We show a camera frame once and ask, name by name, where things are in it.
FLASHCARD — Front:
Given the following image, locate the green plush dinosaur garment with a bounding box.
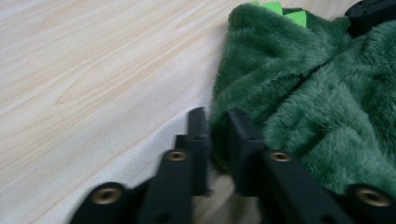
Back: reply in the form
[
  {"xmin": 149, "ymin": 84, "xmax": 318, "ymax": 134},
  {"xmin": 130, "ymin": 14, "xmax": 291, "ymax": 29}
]
[{"xmin": 208, "ymin": 0, "xmax": 396, "ymax": 200}]

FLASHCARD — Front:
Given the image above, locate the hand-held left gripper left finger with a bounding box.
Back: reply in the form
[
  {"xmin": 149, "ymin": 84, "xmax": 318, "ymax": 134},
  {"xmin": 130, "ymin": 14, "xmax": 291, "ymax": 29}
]
[{"xmin": 175, "ymin": 106, "xmax": 213, "ymax": 198}]

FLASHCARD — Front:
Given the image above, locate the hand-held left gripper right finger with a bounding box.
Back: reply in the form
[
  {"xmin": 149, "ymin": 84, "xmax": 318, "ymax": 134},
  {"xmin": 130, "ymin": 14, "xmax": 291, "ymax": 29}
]
[{"xmin": 227, "ymin": 108, "xmax": 269, "ymax": 198}]

